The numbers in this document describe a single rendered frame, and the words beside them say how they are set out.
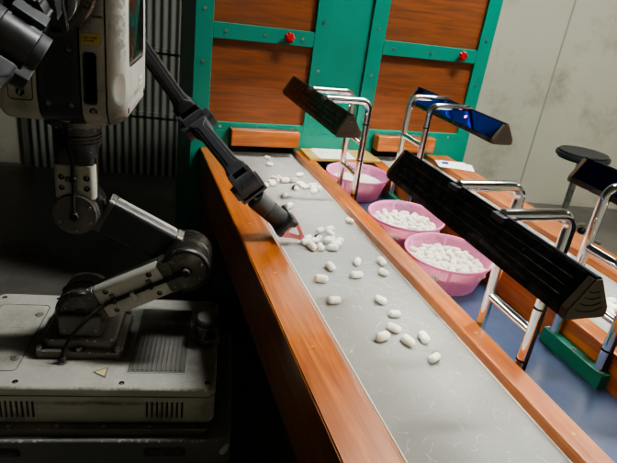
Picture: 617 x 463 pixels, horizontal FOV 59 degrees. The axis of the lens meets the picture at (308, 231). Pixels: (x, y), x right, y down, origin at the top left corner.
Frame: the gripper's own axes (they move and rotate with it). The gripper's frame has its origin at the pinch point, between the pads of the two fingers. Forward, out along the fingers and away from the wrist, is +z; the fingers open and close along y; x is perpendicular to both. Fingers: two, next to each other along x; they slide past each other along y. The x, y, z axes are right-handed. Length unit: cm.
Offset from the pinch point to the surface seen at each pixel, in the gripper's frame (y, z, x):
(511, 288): -30, 45, -33
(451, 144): 87, 80, -69
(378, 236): -2.0, 18.9, -16.1
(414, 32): 90, 24, -88
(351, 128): 10.9, -7.7, -33.3
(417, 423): -75, -1, 0
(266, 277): -23.7, -13.6, 9.7
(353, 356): -54, -4, 4
